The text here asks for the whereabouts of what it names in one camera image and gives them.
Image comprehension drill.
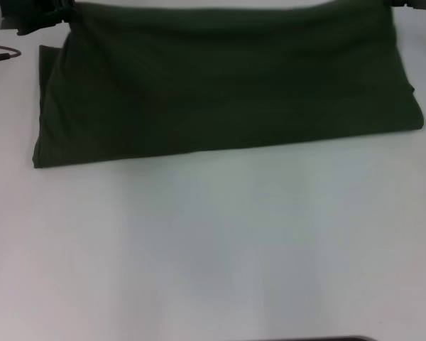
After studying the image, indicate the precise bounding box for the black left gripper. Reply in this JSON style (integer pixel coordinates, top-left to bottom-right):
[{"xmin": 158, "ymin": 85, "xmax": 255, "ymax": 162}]
[{"xmin": 0, "ymin": 0, "xmax": 78, "ymax": 37}]

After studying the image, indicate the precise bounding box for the dark green FREE! t-shirt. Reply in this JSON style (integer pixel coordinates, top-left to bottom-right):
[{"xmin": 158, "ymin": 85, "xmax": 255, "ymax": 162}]
[{"xmin": 31, "ymin": 0, "xmax": 426, "ymax": 171}]

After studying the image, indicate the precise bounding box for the dark left arm cable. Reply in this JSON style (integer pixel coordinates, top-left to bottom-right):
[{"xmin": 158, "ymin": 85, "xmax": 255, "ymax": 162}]
[{"xmin": 0, "ymin": 40, "xmax": 23, "ymax": 65}]

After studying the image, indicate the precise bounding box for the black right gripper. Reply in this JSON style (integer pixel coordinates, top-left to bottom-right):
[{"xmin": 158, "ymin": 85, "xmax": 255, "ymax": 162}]
[{"xmin": 391, "ymin": 0, "xmax": 426, "ymax": 11}]

